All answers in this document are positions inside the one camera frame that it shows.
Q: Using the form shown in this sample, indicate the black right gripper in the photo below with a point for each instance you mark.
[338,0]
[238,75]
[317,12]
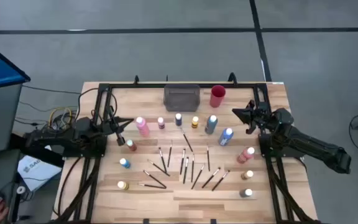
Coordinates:
[261,118]

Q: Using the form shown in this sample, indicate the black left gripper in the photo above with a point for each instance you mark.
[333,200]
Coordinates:
[117,127]

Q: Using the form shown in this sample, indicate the large pink paint bottle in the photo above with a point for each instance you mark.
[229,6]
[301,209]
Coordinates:
[143,128]

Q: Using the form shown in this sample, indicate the large blue paint bottle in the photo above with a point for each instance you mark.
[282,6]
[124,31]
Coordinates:
[225,137]

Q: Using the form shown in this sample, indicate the large teal paint bottle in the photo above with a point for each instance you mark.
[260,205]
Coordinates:
[210,126]

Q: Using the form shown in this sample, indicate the small pink paint bottle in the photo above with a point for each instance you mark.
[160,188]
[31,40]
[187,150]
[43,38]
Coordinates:
[161,124]

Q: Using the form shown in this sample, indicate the large red paint bottle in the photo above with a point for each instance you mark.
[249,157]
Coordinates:
[244,156]

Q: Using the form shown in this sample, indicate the small yellow paint bottle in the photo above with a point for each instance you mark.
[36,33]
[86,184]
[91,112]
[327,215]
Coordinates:
[194,123]

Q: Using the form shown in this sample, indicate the small dark blue paint bottle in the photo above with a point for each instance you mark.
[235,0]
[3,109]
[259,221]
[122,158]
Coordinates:
[178,120]

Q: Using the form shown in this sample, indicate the small golden brown paint bottle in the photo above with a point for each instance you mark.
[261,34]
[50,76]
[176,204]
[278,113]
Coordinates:
[246,175]

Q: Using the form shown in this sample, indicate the small grey paint bottle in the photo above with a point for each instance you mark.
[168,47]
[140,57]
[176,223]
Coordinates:
[245,193]

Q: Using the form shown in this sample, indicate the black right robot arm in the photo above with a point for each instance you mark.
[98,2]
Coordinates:
[306,146]

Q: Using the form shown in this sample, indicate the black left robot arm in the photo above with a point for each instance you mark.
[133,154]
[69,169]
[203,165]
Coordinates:
[57,138]

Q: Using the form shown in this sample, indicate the small red paint bottle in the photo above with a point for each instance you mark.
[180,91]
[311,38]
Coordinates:
[131,145]

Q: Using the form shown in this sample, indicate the small light blue paint bottle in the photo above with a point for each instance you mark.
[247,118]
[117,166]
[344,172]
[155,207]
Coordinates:
[125,163]

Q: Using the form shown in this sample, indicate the small mustard paint bottle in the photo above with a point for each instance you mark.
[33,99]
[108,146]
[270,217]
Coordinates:
[123,185]

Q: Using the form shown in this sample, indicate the pinkish red plastic cup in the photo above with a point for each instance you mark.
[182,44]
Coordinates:
[217,98]

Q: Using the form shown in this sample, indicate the black table clamp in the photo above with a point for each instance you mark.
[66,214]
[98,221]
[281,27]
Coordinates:
[232,77]
[137,80]

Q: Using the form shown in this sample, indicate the grey translucent plastic bin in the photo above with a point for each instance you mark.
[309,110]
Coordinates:
[182,99]

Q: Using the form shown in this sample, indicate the black desk support bar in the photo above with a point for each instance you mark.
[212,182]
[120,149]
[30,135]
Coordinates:
[42,157]

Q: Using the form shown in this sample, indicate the white paper booklet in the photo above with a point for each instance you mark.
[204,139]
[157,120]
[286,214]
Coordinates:
[39,172]

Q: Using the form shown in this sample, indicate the white tape roll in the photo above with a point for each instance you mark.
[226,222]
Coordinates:
[21,190]

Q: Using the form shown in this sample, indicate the small black bracket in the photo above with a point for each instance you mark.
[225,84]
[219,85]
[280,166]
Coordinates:
[213,221]
[146,221]

